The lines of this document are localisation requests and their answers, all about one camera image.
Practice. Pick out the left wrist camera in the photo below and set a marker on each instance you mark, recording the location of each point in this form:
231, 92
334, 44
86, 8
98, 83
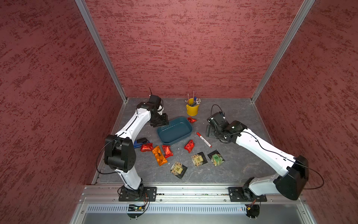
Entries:
155, 100

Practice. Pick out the red white marker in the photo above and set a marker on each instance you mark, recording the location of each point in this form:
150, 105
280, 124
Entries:
204, 140

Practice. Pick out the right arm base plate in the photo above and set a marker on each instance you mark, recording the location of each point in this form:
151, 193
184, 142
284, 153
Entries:
237, 193

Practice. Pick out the aluminium front rail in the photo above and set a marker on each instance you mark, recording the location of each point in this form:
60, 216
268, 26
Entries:
178, 193

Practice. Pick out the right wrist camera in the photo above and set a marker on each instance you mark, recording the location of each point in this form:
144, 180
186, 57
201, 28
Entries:
218, 118

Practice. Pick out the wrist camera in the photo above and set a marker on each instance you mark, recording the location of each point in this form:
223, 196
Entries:
155, 100
218, 118

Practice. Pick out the yellow pen cup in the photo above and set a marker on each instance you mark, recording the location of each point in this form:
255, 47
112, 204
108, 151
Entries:
192, 107

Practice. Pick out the black yellow tea pouch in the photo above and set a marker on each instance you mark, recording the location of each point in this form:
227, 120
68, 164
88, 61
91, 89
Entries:
199, 159
178, 169

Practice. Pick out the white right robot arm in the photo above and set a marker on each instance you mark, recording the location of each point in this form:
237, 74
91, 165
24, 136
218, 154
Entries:
292, 173

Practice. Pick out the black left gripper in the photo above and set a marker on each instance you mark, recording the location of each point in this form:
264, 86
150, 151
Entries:
164, 121

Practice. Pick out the black green tea pouch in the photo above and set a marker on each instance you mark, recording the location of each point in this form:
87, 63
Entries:
216, 158

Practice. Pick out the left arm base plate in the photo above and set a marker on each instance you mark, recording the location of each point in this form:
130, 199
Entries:
148, 193

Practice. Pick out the red foil tea bag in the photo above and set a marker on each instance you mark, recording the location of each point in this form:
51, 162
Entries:
189, 146
167, 151
148, 147

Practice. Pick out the small red tea bag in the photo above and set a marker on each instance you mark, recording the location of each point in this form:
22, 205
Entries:
191, 120

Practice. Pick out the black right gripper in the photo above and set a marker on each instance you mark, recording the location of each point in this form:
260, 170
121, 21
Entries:
209, 132

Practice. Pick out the teal plastic storage box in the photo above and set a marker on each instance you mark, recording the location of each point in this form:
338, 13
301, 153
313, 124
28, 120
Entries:
177, 130

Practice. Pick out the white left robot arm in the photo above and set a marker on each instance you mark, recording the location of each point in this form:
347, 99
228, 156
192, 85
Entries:
119, 151

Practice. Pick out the orange foil tea bag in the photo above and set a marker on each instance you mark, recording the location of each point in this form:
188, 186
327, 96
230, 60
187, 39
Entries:
160, 158

